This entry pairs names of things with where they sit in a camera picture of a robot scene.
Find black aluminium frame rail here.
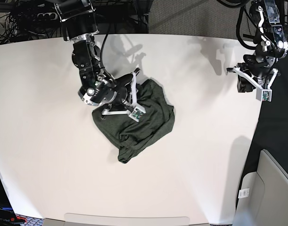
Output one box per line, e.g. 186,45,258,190
132,0,150,33

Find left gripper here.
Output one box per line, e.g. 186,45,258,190
237,61,271,93

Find black box with orange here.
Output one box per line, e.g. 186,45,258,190
0,179,27,226

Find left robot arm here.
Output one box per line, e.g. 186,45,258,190
236,0,288,93

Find green long-sleeve shirt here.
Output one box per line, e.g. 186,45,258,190
92,79,175,163

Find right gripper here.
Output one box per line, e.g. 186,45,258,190
108,74,137,111

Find grey plastic bin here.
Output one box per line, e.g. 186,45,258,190
232,149,288,226

